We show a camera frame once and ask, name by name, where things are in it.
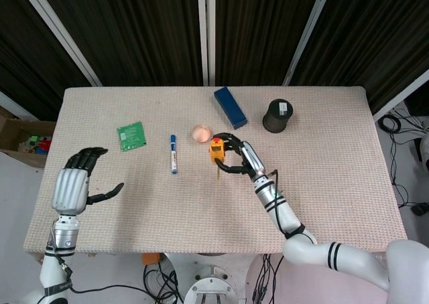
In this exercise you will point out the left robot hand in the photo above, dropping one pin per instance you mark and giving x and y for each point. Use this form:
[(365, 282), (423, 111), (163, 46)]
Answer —
[(70, 190)]

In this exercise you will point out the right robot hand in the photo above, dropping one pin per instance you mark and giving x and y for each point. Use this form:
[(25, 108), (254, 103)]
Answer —
[(249, 156)]

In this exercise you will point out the yellow tape measure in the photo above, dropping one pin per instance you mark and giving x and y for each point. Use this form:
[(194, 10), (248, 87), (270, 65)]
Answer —
[(216, 149)]

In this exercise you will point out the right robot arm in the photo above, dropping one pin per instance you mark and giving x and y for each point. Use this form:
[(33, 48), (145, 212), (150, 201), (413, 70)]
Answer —
[(301, 230)]

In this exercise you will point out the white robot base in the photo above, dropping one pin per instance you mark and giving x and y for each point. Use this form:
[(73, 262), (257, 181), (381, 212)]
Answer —
[(207, 280)]

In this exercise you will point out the woven beige table mat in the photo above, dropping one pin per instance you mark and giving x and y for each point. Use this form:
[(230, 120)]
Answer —
[(214, 170)]

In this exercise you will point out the black cylindrical can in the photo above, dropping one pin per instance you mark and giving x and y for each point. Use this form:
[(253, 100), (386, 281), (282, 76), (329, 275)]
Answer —
[(277, 115)]

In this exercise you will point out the pink round ball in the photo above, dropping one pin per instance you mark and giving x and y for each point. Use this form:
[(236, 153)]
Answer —
[(202, 133)]

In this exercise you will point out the blue rectangular box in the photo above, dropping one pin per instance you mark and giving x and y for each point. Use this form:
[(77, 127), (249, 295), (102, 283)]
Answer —
[(230, 107)]

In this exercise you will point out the cardboard box with toys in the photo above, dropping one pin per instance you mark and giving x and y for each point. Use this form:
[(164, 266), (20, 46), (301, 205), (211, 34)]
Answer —
[(23, 140)]

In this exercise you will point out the blue whiteboard marker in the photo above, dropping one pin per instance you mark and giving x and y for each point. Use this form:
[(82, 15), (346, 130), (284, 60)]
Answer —
[(173, 154)]

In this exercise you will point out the green foil packet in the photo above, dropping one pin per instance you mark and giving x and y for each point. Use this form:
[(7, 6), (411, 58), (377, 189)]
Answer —
[(132, 136)]

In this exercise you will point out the orange small device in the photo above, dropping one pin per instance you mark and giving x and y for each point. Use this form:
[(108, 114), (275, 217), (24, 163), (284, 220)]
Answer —
[(150, 259)]

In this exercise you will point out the black small floor device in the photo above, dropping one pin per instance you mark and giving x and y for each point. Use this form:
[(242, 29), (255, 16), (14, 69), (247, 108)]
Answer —
[(421, 209)]

